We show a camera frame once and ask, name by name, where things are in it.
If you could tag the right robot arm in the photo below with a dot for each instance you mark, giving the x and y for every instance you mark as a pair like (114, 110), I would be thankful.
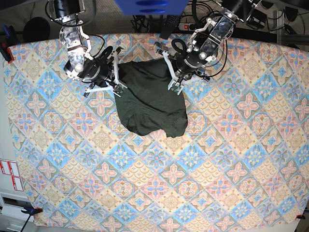
(66, 14)

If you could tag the white power strip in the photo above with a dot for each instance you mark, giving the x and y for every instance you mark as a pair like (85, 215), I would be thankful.
(187, 26)

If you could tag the blue clamp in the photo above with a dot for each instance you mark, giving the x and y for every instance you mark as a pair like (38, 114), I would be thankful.
(4, 46)
(31, 211)

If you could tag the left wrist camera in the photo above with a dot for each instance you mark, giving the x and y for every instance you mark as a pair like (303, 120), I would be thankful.
(175, 87)

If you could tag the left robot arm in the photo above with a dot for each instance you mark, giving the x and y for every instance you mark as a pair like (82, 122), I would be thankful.
(219, 27)

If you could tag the red white label stickers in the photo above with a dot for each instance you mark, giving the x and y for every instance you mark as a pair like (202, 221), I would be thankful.
(10, 169)

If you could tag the blue clamp lower left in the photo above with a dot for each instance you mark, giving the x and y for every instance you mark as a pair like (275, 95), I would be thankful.
(31, 211)

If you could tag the orange clamp lower right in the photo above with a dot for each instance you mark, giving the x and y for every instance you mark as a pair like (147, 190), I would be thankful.
(300, 217)

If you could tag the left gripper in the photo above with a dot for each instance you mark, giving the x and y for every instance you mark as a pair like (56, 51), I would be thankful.
(189, 59)

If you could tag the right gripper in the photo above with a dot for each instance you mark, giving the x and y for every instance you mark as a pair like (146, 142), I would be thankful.
(99, 72)

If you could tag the dark green long-sleeve shirt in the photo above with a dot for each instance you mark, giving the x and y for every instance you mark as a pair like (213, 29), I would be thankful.
(146, 105)

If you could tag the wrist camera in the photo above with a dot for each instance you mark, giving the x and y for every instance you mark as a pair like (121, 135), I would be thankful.
(175, 87)
(118, 89)

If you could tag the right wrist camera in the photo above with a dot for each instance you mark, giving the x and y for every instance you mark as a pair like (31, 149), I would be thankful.
(118, 89)

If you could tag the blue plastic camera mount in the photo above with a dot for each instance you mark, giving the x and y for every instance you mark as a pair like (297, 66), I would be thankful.
(152, 7)

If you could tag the blue clamp upper left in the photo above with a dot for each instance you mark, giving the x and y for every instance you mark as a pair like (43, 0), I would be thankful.
(4, 46)

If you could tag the black round stool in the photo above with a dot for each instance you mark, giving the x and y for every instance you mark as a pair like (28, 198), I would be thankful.
(36, 29)

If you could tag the colourful patterned tablecloth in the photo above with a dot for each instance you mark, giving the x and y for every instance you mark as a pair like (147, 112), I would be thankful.
(242, 163)

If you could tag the black remote control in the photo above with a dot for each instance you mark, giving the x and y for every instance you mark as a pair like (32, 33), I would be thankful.
(170, 24)

